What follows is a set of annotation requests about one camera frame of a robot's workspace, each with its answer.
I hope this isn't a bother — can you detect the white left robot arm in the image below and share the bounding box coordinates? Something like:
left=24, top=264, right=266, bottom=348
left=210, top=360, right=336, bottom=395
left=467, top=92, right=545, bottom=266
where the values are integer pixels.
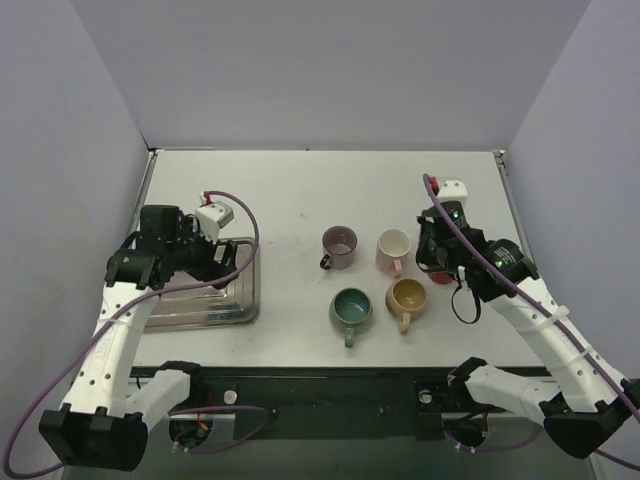
left=39, top=200, right=237, bottom=471

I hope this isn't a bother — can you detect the lilac mug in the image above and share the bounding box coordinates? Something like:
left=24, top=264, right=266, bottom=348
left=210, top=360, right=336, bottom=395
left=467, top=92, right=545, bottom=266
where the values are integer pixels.
left=319, top=225, right=357, bottom=271

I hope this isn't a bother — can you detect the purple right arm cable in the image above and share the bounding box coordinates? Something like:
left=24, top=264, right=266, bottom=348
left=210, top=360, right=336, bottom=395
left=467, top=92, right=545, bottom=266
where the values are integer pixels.
left=422, top=173, right=640, bottom=469

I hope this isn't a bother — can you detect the beige round mug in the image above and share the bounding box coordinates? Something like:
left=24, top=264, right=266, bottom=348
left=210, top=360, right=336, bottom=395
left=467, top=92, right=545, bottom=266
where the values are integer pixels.
left=385, top=278, right=428, bottom=335

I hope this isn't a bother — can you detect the metal tray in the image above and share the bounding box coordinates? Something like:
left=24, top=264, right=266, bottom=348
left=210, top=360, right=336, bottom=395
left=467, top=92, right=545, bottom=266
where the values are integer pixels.
left=145, top=252, right=260, bottom=333

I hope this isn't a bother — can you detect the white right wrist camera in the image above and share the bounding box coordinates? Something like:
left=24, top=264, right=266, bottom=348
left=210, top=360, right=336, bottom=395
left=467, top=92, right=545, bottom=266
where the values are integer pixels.
left=431, top=177, right=468, bottom=204

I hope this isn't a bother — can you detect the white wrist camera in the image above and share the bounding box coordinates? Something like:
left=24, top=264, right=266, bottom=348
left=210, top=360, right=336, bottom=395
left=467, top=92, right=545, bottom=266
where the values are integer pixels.
left=431, top=177, right=468, bottom=204
left=194, top=196, right=234, bottom=244

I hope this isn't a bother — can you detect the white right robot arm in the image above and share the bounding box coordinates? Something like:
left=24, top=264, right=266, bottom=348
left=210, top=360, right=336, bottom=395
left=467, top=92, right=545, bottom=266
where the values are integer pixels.
left=416, top=200, right=639, bottom=459

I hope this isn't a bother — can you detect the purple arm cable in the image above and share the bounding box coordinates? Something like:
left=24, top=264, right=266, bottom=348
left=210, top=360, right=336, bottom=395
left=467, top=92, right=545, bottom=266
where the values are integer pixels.
left=2, top=188, right=274, bottom=476
left=422, top=173, right=640, bottom=469

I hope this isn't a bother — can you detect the pink faceted mug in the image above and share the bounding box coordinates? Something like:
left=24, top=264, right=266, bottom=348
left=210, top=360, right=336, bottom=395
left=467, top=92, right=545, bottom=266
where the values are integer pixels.
left=375, top=229, right=411, bottom=278

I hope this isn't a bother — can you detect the green mug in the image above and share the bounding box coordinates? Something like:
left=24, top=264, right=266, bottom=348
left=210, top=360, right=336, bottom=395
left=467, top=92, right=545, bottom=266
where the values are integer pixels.
left=329, top=287, right=373, bottom=348

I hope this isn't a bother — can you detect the red mug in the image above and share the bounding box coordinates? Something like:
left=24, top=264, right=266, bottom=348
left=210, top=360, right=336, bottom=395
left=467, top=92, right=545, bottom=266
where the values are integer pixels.
left=428, top=270, right=454, bottom=285

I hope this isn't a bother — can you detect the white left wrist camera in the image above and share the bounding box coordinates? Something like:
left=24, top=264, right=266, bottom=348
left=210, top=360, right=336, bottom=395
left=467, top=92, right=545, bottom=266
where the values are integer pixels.
left=194, top=196, right=234, bottom=244

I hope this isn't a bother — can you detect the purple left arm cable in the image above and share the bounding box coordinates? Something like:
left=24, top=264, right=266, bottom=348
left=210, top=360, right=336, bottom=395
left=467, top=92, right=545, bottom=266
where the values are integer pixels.
left=2, top=188, right=274, bottom=476

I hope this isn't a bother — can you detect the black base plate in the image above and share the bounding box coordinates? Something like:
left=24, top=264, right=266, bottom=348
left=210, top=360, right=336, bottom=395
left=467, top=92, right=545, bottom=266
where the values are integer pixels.
left=169, top=367, right=506, bottom=444

